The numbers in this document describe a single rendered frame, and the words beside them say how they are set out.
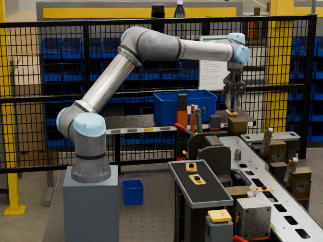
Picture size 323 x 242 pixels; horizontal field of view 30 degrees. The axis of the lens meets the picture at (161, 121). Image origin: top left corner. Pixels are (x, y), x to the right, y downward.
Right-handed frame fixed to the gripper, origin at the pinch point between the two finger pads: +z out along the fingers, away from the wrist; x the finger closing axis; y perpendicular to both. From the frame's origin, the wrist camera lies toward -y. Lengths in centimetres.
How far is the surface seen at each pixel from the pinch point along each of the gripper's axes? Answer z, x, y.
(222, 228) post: 5, -34, 99
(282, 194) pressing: 19, 5, 53
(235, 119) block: 14.9, 10.8, -26.4
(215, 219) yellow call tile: 2, -36, 99
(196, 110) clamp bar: -0.6, -17.3, 2.0
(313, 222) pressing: 19, 7, 78
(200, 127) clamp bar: 7.8, -15.5, 2.2
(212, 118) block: 13.3, -1.6, -26.2
